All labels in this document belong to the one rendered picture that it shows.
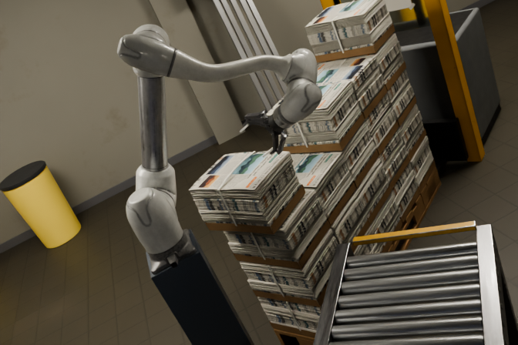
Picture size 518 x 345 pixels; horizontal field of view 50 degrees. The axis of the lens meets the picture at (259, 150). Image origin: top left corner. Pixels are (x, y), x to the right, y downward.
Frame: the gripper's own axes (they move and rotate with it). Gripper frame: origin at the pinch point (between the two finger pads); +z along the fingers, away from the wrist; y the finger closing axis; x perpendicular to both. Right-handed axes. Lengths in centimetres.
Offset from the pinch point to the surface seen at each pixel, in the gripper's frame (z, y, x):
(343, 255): -15, 52, -19
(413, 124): 26, 61, 122
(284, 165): 5.3, 16.6, 7.5
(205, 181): 30.7, -1.1, -9.6
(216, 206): 30.2, 9.8, -15.0
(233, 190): 13.8, 8.6, -14.4
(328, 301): -19, 54, -41
